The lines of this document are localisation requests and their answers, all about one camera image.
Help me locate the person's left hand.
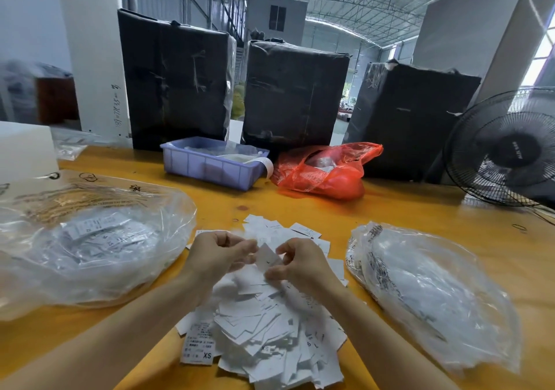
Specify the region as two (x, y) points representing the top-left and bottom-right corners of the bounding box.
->
(180, 230), (260, 293)

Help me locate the person's right hand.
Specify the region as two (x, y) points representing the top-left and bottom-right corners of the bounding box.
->
(264, 237), (345, 303)

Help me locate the white paper label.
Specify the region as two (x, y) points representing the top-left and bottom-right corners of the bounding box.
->
(253, 244), (280, 272)

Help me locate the pile of white labels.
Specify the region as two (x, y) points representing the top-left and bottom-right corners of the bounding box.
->
(176, 214), (350, 390)

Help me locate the large clear bag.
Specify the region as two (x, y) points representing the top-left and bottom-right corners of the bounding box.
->
(0, 170), (198, 321)

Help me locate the clear plastic bag black print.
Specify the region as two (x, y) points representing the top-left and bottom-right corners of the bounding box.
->
(346, 221), (523, 373)

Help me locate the person's left forearm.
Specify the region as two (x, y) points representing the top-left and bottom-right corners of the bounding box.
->
(0, 273), (209, 390)

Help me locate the person's right forearm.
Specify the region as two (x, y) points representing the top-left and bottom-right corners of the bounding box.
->
(316, 283), (461, 390)

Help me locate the red plastic bag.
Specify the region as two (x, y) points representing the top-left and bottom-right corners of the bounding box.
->
(272, 141), (384, 201)

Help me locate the blue plastic bin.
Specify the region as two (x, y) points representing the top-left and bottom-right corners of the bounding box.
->
(161, 136), (275, 191)

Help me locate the large black wrapped bale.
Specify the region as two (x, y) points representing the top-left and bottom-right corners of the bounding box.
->
(117, 9), (238, 152)
(343, 61), (482, 184)
(242, 39), (352, 154)

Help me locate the white foam box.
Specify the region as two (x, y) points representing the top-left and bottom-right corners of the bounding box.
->
(0, 121), (60, 182)

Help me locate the brown wooden cabinet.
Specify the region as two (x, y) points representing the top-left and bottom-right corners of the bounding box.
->
(36, 77), (80, 126)

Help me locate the white pillar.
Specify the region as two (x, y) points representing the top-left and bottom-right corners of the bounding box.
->
(56, 0), (133, 142)

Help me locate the black table fan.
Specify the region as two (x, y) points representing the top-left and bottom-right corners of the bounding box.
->
(444, 89), (555, 213)

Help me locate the grey cabin with window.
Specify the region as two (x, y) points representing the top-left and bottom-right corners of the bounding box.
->
(245, 0), (309, 47)

